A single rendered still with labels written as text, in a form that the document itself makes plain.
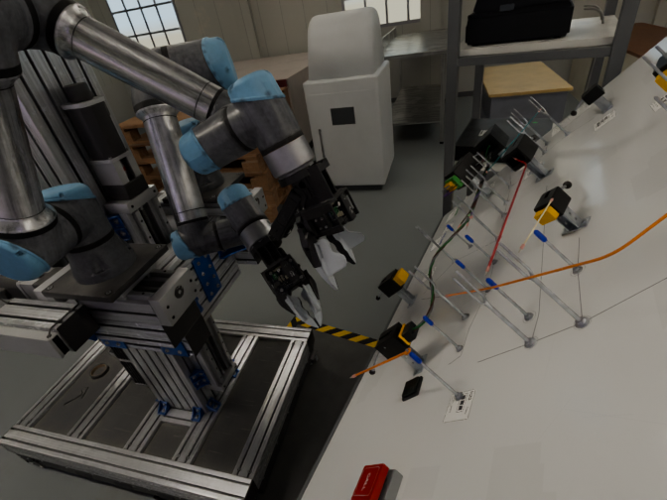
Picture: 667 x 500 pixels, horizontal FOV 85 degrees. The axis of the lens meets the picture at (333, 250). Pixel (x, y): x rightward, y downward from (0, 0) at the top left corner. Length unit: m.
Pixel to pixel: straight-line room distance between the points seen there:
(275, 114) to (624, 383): 0.52
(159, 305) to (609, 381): 0.88
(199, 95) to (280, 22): 6.70
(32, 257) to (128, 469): 1.20
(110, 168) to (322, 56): 2.68
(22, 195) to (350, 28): 3.09
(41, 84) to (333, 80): 2.62
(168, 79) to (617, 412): 0.77
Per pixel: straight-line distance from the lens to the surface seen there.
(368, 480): 0.60
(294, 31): 7.35
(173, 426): 1.94
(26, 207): 0.90
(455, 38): 1.40
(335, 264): 0.61
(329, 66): 3.61
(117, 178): 1.25
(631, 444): 0.42
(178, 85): 0.76
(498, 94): 3.95
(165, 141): 0.95
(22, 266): 0.94
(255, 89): 0.58
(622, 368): 0.47
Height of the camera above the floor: 1.66
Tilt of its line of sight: 34 degrees down
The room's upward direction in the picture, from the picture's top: 10 degrees counter-clockwise
